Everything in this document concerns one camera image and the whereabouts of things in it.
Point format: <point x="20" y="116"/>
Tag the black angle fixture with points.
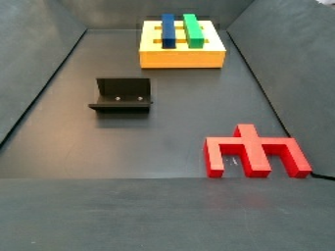
<point x="123" y="94"/>

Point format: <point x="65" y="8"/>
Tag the blue bar block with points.
<point x="168" y="31"/>

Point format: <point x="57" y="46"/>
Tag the green bar block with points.
<point x="192" y="30"/>

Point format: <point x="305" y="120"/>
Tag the red cross-shaped block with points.
<point x="253" y="148"/>

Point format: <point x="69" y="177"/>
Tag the yellow slotted board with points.
<point x="181" y="57"/>

